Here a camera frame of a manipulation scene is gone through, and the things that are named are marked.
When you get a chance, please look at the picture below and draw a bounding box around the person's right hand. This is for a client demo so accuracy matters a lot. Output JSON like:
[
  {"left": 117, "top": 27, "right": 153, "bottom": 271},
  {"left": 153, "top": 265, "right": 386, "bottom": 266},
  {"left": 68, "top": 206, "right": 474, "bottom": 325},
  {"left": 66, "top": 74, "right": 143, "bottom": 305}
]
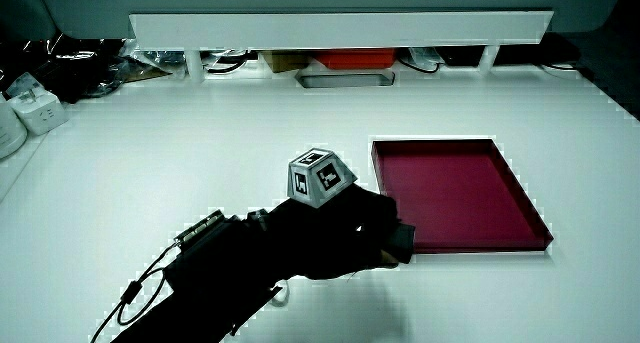
[{"left": 271, "top": 147, "right": 401, "bottom": 282}]

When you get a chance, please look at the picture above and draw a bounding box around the dark charger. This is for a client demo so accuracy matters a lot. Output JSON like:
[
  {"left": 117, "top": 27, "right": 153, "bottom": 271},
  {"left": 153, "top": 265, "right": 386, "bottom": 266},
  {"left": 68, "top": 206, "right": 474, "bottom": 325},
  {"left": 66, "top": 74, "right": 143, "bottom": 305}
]
[{"left": 381, "top": 222, "right": 417, "bottom": 266}]

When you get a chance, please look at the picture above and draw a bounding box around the white desk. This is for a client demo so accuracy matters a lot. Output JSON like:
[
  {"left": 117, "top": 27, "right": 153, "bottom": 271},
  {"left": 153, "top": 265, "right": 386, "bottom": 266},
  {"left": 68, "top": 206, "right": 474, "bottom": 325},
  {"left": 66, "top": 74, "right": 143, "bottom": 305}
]
[{"left": 0, "top": 62, "right": 640, "bottom": 343}]

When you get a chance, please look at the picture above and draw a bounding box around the red tray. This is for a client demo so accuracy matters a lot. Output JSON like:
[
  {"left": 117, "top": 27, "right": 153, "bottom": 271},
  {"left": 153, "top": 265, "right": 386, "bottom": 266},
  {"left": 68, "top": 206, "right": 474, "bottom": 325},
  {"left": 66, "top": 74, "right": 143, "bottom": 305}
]
[{"left": 370, "top": 137, "right": 555, "bottom": 256}]

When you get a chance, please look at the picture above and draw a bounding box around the orange box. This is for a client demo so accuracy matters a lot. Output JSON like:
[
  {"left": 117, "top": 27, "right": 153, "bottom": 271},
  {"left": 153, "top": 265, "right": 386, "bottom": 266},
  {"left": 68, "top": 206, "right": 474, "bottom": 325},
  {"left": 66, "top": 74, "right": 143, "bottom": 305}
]
[{"left": 313, "top": 48, "right": 397, "bottom": 71}]

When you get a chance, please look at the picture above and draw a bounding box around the brown cardboard box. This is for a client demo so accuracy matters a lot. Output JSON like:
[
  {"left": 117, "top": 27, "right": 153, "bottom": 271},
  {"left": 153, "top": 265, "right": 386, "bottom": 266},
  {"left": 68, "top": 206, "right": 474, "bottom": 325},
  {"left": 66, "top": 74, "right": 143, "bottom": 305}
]
[{"left": 261, "top": 50, "right": 311, "bottom": 74}]

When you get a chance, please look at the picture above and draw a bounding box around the clear plastic bag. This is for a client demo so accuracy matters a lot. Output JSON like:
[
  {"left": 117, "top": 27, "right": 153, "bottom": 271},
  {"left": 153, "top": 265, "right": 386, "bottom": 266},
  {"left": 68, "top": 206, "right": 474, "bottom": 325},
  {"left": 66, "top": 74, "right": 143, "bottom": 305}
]
[{"left": 407, "top": 47, "right": 446, "bottom": 73}]

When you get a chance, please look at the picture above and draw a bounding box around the white riser shelf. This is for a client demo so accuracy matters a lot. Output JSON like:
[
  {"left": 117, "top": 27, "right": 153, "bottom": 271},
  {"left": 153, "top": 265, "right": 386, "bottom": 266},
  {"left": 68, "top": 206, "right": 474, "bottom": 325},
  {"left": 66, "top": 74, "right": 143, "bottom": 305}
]
[{"left": 128, "top": 10, "right": 555, "bottom": 84}]

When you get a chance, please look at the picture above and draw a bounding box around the white round disc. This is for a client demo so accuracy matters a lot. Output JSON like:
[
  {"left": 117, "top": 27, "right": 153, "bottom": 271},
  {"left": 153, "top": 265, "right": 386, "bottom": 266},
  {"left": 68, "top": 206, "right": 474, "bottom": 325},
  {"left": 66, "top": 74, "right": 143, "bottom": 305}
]
[{"left": 540, "top": 62, "right": 580, "bottom": 75}]

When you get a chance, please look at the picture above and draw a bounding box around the crumpled black plastic bag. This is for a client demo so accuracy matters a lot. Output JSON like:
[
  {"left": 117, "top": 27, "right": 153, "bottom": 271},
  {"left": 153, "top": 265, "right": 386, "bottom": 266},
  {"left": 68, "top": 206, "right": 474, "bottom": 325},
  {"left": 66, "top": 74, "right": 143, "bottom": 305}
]
[{"left": 0, "top": 32, "right": 174, "bottom": 105}]

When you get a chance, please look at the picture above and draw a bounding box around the white plug adapter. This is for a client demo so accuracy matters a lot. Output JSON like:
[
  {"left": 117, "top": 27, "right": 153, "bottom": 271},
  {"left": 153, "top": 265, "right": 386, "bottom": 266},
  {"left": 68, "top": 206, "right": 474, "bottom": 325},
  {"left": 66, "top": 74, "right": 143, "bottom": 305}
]
[{"left": 7, "top": 86, "right": 70, "bottom": 136}]

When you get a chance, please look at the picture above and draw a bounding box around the white round device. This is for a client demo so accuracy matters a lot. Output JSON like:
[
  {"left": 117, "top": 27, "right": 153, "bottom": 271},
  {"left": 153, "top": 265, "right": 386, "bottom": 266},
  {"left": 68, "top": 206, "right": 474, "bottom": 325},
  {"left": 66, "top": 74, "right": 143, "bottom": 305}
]
[{"left": 0, "top": 93, "right": 29, "bottom": 160}]

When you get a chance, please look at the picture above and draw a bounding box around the black glove cable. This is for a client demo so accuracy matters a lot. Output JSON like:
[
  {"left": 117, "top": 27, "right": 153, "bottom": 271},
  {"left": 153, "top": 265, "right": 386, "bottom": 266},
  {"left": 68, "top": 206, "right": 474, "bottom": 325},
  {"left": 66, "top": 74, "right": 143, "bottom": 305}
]
[{"left": 89, "top": 241, "right": 182, "bottom": 343}]

